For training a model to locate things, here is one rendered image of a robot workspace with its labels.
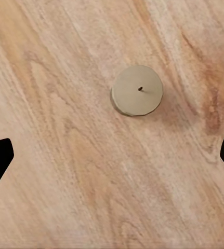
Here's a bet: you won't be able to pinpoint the pillar candle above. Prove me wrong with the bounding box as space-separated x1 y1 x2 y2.
110 65 164 117

